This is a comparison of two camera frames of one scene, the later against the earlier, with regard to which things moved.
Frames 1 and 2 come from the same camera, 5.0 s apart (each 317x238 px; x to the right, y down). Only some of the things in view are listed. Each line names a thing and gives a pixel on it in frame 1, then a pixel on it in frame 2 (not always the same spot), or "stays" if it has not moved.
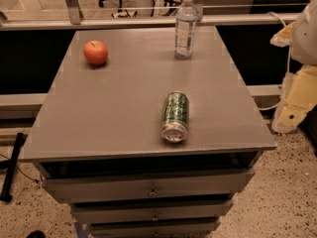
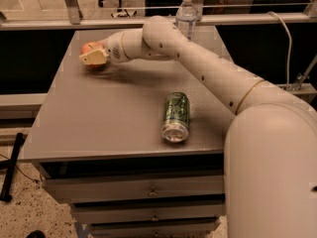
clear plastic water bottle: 185,28 stays
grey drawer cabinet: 98,137 stays
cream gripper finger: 284,38 → 97,57
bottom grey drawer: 198,228 stays
